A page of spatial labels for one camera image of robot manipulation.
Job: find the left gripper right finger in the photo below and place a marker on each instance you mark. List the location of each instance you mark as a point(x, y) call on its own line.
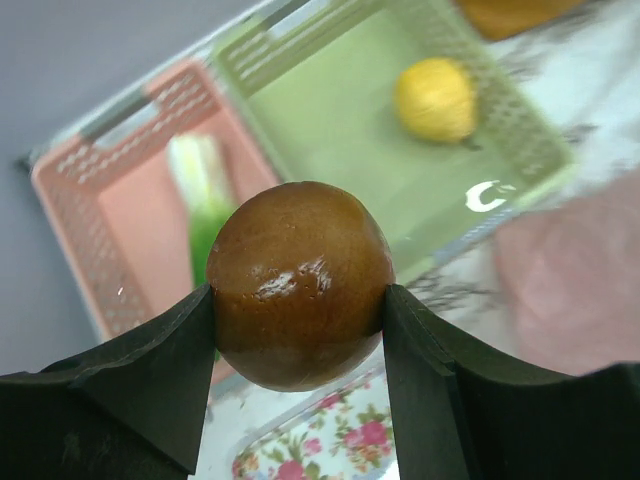
point(462, 409)

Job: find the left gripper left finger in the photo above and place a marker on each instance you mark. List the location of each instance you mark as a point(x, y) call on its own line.
point(131, 408)

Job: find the pink plastic grocery bag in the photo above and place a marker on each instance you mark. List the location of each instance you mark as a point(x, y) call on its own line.
point(571, 277)

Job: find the brown toy mushroom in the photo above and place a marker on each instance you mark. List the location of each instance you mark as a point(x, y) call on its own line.
point(299, 274)

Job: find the green leek vegetable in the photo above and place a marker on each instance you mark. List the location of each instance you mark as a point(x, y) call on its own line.
point(199, 172)

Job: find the yellow lemon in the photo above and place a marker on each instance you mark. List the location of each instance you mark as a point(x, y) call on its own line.
point(435, 99)

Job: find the yellow Trader Joe's tote bag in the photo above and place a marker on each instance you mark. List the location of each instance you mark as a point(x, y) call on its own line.
point(500, 19)

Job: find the floral tray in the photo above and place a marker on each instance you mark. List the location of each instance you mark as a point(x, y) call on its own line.
point(345, 435)

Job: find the pink plastic basket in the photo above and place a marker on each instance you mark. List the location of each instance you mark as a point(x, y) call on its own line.
point(110, 199)

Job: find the green plastic basket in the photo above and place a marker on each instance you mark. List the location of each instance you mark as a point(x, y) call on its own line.
point(314, 81)

